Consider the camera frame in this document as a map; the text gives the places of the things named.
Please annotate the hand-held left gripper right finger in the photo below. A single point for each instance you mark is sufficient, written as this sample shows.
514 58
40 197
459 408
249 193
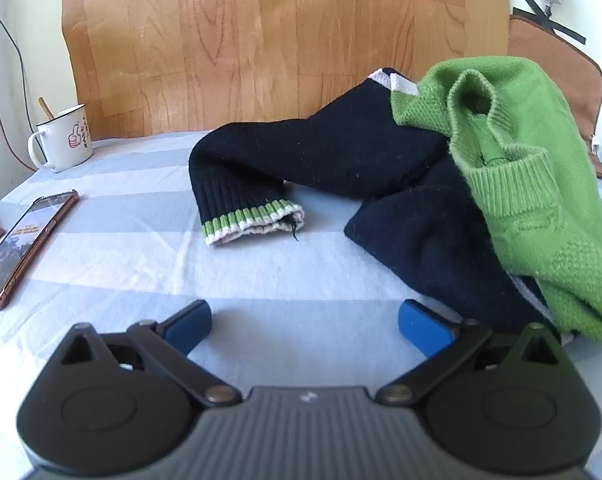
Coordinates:
423 327

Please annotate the black and green knit sweater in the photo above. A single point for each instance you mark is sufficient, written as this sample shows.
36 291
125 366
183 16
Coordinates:
331 155

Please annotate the wood-grain vinyl sheet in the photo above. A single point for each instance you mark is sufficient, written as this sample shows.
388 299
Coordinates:
261 40

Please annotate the black tape strip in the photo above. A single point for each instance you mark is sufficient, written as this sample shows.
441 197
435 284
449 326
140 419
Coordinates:
536 5
551 26

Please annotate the white enamel mug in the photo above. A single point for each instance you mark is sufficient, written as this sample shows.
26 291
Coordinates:
66 140

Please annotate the wooden spoon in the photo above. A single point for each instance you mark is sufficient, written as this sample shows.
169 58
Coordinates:
45 109

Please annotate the brown cushion mat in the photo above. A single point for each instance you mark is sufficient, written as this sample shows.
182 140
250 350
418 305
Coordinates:
578 75

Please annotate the smartphone in brown case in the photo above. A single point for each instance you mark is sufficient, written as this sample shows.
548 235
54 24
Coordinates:
21 245

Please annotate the blue striped bedsheet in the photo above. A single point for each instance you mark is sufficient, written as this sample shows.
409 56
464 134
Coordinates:
131 220

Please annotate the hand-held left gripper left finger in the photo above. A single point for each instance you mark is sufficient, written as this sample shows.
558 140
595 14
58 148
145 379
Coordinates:
190 327

